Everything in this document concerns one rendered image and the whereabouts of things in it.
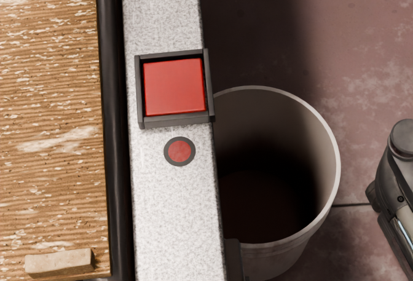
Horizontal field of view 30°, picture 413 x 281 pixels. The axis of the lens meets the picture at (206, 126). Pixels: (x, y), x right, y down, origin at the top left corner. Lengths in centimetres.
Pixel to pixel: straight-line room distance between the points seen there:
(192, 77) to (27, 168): 18
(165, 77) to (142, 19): 8
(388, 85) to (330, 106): 14
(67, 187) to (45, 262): 8
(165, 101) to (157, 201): 10
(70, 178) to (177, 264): 13
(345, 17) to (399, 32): 13
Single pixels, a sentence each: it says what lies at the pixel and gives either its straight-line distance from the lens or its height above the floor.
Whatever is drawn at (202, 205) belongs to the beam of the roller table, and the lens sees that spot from 73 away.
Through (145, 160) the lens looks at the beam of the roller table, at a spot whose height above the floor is 91.
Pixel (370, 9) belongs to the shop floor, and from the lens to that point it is 193.
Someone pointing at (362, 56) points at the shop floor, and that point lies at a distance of 186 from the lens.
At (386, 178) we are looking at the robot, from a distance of 148.
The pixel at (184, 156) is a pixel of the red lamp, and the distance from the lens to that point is 75.
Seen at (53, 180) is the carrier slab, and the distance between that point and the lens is 74.
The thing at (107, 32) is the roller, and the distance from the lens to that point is 82.
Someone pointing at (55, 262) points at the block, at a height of 96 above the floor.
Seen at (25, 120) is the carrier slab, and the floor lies 94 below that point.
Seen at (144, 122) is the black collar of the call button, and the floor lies 93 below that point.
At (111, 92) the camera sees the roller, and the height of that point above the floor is 91.
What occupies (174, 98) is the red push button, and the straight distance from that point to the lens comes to 76.
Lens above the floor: 161
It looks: 66 degrees down
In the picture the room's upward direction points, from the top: 6 degrees counter-clockwise
